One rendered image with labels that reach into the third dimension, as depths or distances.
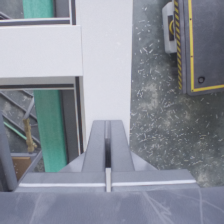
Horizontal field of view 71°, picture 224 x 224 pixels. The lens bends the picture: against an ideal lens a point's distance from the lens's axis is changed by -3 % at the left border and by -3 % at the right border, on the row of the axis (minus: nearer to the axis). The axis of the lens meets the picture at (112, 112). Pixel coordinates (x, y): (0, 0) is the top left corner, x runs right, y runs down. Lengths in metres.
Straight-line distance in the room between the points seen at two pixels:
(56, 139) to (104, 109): 0.12
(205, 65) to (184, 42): 0.15
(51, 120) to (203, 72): 0.76
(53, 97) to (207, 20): 0.79
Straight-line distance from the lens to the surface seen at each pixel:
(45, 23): 0.22
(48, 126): 0.25
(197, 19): 0.88
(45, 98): 0.24
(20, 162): 1.07
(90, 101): 0.15
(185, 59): 0.85
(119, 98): 0.15
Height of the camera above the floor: 1.08
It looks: 73 degrees down
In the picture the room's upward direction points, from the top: 174 degrees clockwise
